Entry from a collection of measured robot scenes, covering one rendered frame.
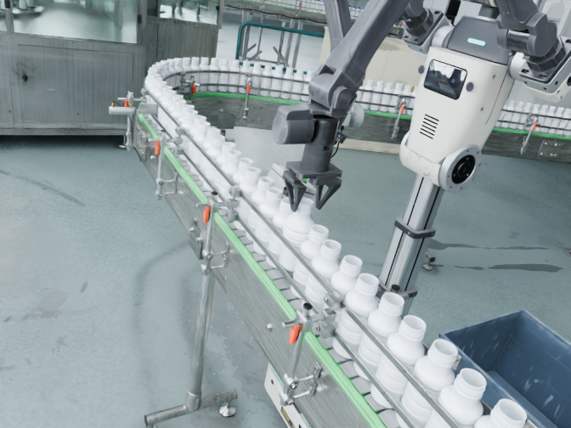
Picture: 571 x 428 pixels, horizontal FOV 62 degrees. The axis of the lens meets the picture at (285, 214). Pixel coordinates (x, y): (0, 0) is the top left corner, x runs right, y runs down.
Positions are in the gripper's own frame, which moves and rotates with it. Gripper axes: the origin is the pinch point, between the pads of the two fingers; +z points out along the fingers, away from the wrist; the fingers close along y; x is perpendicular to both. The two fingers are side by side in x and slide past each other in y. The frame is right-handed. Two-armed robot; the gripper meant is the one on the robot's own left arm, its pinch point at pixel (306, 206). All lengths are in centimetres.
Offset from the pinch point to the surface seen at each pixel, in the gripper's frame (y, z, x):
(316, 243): -1.2, 4.3, -7.7
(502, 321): 51, 26, -23
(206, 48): 174, 61, 519
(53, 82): -20, 62, 329
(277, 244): -2.6, 11.8, 4.4
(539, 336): 59, 28, -30
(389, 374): -3.7, 11.2, -36.7
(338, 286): -2.9, 6.6, -19.0
